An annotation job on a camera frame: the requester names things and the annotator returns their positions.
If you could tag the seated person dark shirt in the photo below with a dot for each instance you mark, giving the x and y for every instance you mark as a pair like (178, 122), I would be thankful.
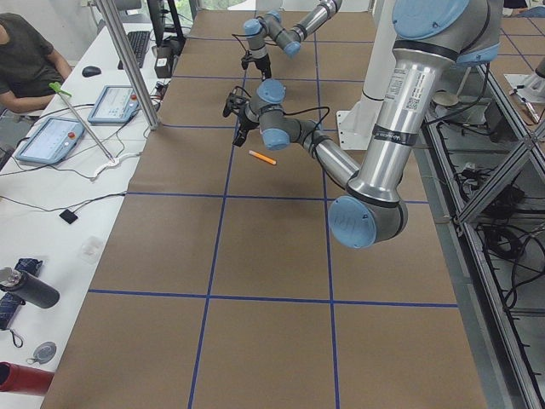
(29, 64)

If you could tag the near blue teach pendant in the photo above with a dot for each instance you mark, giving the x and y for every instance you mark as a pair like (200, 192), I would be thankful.
(52, 141)

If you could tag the black water bottle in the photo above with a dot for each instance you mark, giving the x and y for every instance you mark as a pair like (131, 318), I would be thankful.
(29, 288)

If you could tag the black computer monitor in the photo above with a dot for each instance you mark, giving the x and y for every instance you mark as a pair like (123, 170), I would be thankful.
(162, 13)

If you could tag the black computer mouse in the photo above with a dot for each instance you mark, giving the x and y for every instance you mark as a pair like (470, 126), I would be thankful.
(91, 71)

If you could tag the black computer keyboard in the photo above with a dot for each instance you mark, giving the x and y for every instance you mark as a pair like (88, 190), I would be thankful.
(138, 41)

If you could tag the small black square device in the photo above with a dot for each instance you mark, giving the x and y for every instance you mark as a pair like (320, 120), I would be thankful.
(68, 216)

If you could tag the aluminium frame post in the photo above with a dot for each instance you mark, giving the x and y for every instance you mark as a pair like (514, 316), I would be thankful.
(121, 44)

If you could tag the far blue teach pendant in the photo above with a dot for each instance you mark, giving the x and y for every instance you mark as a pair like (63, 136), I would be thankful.
(115, 105)

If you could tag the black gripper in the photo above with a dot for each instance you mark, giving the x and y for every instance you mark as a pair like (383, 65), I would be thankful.
(247, 118)
(261, 62)

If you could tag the white side desk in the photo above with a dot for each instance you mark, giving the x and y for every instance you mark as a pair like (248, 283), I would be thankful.
(86, 322)

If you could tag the red water bottle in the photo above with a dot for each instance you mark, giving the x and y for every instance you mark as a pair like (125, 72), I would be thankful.
(24, 379)

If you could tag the blue teach pendant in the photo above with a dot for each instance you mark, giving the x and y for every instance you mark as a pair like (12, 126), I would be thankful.
(52, 141)
(115, 105)

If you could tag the orange marker pen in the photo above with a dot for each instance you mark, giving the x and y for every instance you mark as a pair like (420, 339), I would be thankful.
(263, 157)

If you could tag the green tipped metal rod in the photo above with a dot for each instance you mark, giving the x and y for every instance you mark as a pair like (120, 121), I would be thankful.
(56, 87)

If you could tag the folded blue umbrella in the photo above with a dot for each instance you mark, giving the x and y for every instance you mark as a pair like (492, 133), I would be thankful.
(11, 302)

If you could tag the clear plastic packet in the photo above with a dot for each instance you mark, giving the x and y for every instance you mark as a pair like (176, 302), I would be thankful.
(91, 250)

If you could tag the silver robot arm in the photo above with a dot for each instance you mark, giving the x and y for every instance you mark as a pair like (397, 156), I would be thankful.
(269, 26)
(430, 37)

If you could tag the round grey key tag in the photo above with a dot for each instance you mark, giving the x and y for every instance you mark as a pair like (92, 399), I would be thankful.
(43, 353)

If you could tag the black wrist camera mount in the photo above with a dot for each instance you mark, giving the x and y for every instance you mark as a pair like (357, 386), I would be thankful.
(234, 104)
(246, 59)

